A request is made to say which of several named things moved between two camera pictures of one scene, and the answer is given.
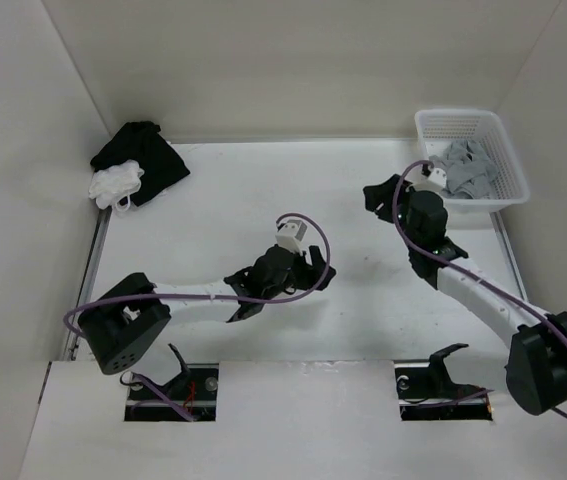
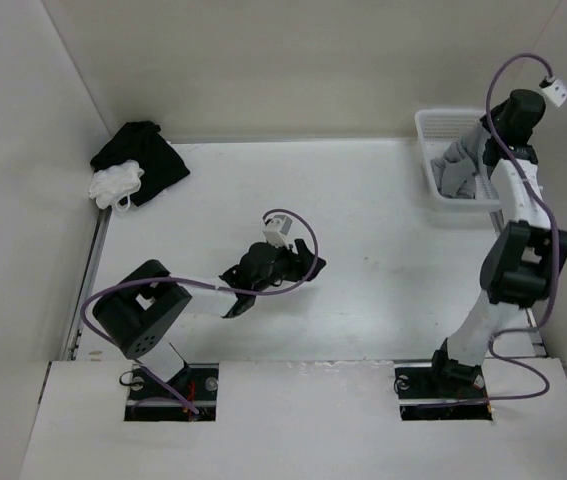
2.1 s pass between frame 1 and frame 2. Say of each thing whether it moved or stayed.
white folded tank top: stayed
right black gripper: moved
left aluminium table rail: stayed
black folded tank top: stayed
